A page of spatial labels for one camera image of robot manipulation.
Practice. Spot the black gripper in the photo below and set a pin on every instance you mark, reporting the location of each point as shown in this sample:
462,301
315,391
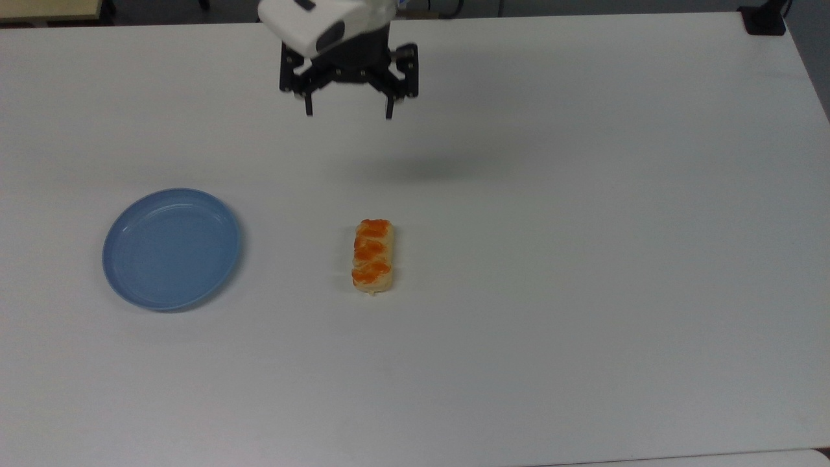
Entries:
356,61

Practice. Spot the bread with orange topping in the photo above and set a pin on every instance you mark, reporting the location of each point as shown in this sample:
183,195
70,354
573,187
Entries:
373,256

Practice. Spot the blue round plate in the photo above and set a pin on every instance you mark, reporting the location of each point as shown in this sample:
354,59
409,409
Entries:
170,250

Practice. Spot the wooden furniture piece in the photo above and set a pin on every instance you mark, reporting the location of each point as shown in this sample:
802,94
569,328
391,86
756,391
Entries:
48,10

